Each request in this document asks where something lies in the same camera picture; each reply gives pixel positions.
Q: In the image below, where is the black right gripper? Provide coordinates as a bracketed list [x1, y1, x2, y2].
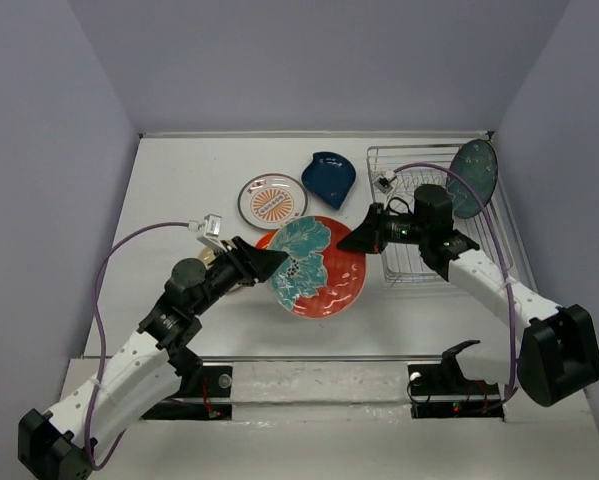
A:
[336, 202, 429, 254]

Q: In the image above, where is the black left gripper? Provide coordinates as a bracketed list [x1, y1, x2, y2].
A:
[191, 236, 288, 316]

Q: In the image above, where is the orange plastic plate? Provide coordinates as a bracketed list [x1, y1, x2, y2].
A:
[256, 230, 277, 250]

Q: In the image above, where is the small cream plate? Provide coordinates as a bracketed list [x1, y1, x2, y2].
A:
[197, 247, 243, 294]

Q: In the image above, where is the red teal floral plate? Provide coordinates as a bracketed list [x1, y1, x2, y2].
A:
[267, 216, 366, 319]

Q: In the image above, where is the white plate orange sunburst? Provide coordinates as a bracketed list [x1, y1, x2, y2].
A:
[237, 173, 308, 231]

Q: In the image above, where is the dark blue leaf dish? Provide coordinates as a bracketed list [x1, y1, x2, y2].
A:
[301, 151, 357, 210]

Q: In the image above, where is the dark teal speckled plate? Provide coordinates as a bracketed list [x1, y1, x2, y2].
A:
[446, 139, 498, 219]

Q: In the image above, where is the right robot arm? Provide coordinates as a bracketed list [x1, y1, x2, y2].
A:
[337, 184, 599, 407]

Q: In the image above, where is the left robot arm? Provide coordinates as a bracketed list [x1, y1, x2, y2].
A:
[17, 237, 289, 479]

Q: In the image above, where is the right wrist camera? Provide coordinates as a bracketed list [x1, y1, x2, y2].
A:
[373, 170, 396, 196]

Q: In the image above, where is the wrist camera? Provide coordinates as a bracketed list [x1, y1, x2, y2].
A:
[188, 214, 224, 251]
[373, 170, 396, 196]

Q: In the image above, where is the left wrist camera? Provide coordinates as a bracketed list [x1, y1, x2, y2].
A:
[188, 214, 224, 251]

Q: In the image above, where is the chrome wire dish rack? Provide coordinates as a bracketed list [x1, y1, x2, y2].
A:
[367, 140, 530, 285]

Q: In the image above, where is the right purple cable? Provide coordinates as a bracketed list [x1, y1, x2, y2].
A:
[388, 163, 523, 401]

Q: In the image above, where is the purple cable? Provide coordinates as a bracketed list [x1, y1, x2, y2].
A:
[81, 221, 200, 471]
[388, 163, 523, 401]

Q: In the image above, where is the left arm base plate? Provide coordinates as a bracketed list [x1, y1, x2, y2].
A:
[142, 364, 233, 421]

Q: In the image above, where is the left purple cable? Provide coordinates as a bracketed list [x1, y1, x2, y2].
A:
[81, 221, 200, 471]

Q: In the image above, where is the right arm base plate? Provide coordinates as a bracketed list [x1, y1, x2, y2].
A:
[406, 363, 505, 420]

